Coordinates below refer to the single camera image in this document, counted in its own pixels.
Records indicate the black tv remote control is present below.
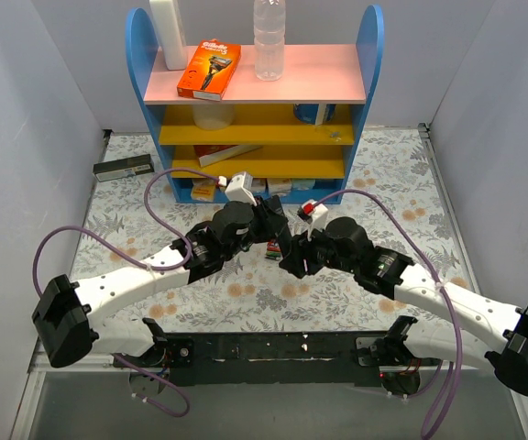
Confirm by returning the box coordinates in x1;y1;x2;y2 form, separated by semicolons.
276;220;292;258

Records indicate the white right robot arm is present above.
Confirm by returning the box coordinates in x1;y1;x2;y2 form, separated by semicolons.
277;217;528;397

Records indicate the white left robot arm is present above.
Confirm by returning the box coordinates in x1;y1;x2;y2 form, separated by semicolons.
32;196;291;368

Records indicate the red yellow AAA battery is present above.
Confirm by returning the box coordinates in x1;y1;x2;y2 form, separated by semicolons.
265;240;282;260

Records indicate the white orange small box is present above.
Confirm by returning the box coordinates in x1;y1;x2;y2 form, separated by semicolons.
267;178;292;197

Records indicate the red white flat box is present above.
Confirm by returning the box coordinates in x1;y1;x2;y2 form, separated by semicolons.
193;144;260;167

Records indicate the blue shelf unit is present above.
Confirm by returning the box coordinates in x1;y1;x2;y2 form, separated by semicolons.
125;5;385;204

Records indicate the blue white can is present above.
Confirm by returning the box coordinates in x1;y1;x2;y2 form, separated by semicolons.
293;104;336;126

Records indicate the black rectangular box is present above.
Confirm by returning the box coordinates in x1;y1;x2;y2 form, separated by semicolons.
93;154;154;182

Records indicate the orange razor box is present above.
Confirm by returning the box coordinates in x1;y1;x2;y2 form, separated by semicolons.
177;39;242;102

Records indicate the clear plastic water bottle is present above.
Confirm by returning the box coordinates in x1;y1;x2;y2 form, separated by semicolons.
253;0;286;82

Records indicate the white tall bottle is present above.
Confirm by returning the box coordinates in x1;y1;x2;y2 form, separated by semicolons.
149;0;188;71

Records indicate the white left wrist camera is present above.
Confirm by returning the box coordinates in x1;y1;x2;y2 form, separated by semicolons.
217;171;257;206

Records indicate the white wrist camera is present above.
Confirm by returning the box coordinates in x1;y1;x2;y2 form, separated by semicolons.
297;199;329;231
217;171;257;206

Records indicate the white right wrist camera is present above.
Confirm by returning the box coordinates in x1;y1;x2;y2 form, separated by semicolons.
297;199;329;231

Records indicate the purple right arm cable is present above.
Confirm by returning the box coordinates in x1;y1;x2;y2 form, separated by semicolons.
316;189;465;440

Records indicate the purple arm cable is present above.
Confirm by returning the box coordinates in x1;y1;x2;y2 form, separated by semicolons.
316;189;465;440
33;167;228;417

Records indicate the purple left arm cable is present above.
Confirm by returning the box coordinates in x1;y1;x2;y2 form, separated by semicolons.
33;167;228;417

